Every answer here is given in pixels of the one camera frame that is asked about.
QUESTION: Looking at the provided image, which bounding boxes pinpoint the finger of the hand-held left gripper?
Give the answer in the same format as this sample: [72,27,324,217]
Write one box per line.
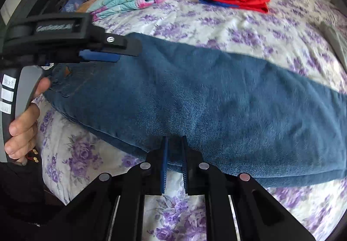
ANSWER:
[79,32,143,64]

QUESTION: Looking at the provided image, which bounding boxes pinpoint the person's black sleeve forearm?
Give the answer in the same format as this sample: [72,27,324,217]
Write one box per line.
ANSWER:
[0,158,68,241]

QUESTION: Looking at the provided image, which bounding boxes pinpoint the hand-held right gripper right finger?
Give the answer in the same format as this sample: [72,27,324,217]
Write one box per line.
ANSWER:
[181,136,316,241]

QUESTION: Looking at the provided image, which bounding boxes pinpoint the blue denim pants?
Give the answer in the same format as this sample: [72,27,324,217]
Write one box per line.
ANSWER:
[43,32,347,188]

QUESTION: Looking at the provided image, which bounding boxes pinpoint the purple floral bed sheet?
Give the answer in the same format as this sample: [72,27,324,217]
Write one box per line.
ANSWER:
[35,0,347,241]

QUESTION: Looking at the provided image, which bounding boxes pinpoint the person's left hand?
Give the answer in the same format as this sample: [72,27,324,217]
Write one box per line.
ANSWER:
[5,78,51,160]

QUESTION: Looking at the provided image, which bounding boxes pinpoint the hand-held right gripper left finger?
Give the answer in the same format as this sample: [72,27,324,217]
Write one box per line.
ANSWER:
[58,136,170,241]

